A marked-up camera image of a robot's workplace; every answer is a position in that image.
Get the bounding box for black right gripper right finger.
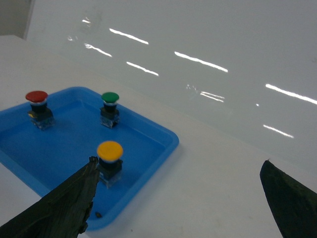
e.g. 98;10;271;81
260;160;317;238

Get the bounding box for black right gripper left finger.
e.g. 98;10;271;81
0;156;100;238

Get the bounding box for yellow push button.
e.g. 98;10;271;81
97;141;123;188

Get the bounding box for red push button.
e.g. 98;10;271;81
25;90;54;130

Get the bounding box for blue plastic tray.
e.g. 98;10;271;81
0;87;179;231

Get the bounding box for green push button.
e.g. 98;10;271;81
100;92;119;128

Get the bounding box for white glossy back panel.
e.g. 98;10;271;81
27;0;317;173

